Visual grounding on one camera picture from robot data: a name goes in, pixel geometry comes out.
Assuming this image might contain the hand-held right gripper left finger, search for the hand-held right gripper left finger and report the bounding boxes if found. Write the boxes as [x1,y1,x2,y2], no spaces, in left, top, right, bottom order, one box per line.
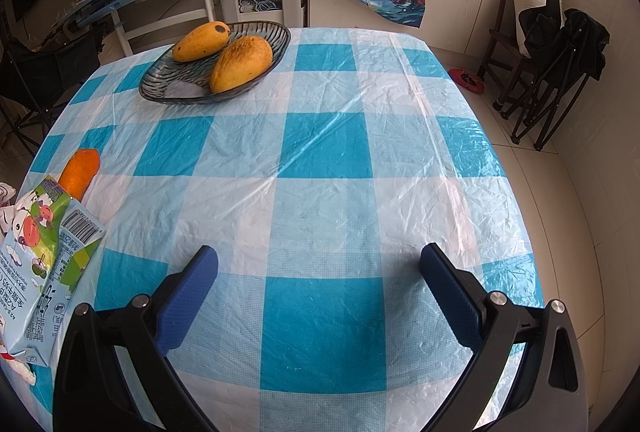
[52,244,221,432]

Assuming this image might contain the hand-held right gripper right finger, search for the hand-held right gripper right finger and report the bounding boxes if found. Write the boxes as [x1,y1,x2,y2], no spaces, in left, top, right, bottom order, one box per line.
[419,242,591,432]

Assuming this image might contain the green milk carton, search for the green milk carton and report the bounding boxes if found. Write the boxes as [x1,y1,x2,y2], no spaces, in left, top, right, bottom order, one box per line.
[0,175,107,368]

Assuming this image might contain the white tissue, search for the white tissue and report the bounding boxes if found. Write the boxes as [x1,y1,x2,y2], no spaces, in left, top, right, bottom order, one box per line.
[0,352,38,385]

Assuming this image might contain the blue white checkered tablecloth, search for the blue white checkered tablecloth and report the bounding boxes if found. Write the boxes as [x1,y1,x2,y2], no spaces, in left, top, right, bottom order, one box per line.
[0,26,546,432]

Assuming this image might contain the orange peel piece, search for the orange peel piece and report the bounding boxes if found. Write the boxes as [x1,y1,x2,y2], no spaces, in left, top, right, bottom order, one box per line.
[57,149,101,203]

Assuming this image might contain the dark glass fruit bowl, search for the dark glass fruit bowl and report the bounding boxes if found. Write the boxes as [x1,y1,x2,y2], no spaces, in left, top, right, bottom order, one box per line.
[139,21,292,104]

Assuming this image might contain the pair of red slippers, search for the pair of red slippers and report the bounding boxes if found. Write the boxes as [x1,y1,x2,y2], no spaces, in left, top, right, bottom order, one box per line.
[447,67,486,94]

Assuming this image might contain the red snack bag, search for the red snack bag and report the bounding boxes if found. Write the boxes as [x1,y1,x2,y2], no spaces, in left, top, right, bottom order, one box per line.
[0,182,17,238]

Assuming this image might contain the large yellow mango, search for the large yellow mango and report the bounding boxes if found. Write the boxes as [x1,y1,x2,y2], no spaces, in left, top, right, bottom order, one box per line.
[209,36,274,94]

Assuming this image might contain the yellow mango with dark spot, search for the yellow mango with dark spot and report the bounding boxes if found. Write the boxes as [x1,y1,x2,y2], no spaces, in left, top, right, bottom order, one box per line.
[172,21,231,63]

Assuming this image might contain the dark wooden chair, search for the dark wooden chair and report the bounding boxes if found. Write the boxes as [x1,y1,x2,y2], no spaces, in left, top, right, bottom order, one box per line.
[477,0,538,110]

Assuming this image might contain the black camping chair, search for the black camping chair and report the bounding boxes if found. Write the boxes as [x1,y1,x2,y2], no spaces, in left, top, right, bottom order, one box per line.
[0,19,108,158]

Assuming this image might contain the black folding chair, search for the black folding chair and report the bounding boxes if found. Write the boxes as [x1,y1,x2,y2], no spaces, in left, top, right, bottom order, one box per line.
[497,0,611,152]

